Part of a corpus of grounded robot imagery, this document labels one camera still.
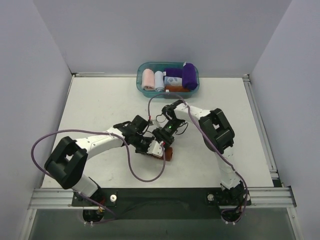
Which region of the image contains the brown towel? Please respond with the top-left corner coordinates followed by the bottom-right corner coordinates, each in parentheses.
top-left (164, 85), bottom-right (190, 93)
top-left (152, 147), bottom-right (173, 162)

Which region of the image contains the purple towel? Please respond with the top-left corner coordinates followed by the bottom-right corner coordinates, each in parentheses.
top-left (163, 67), bottom-right (183, 78)
top-left (182, 62), bottom-right (198, 91)

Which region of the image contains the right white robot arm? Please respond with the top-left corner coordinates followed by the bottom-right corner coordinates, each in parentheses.
top-left (152, 100), bottom-right (249, 205)

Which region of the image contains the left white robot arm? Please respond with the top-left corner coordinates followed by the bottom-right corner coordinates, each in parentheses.
top-left (44, 115), bottom-right (163, 206)

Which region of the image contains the brown rolled towel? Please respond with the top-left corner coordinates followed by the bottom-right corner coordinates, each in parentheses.
top-left (164, 85), bottom-right (190, 93)

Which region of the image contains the light blue rolled towel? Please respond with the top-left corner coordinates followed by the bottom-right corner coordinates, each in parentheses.
top-left (154, 71), bottom-right (165, 92)

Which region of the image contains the white patterned rolled towel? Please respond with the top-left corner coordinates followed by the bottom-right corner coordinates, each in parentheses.
top-left (164, 76), bottom-right (182, 87)

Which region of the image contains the pink rolled towel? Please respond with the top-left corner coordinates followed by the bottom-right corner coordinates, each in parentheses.
top-left (141, 68), bottom-right (155, 91)

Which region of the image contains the purple folded towel in basket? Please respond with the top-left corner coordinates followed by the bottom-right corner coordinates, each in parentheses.
top-left (163, 67), bottom-right (183, 78)

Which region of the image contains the teal plastic basket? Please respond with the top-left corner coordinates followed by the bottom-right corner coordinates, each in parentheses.
top-left (136, 62), bottom-right (200, 99)

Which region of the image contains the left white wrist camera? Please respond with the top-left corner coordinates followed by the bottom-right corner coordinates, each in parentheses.
top-left (147, 140), bottom-right (165, 158)

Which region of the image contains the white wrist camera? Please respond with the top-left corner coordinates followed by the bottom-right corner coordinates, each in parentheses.
top-left (147, 140), bottom-right (165, 158)
top-left (148, 119), bottom-right (161, 128)

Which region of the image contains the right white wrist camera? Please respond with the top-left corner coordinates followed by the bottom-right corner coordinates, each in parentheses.
top-left (148, 119), bottom-right (161, 128)

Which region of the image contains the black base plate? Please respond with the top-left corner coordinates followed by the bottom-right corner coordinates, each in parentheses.
top-left (71, 187), bottom-right (252, 222)

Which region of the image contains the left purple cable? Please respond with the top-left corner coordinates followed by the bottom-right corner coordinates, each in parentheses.
top-left (30, 129), bottom-right (167, 225)

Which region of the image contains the purple cable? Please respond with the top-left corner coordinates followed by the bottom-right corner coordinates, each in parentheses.
top-left (30, 129), bottom-right (167, 225)
top-left (146, 92), bottom-right (250, 223)

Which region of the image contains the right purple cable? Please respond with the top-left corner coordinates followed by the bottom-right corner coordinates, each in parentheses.
top-left (146, 92), bottom-right (250, 223)

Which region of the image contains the aluminium right side rail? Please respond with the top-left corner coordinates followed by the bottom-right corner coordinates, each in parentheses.
top-left (242, 74), bottom-right (284, 187)

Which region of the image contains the aluminium rail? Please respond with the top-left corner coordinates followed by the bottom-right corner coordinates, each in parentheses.
top-left (242, 74), bottom-right (284, 187)
top-left (28, 187), bottom-right (297, 210)

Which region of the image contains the aluminium front rail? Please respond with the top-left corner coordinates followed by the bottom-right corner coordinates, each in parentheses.
top-left (28, 187), bottom-right (297, 210)

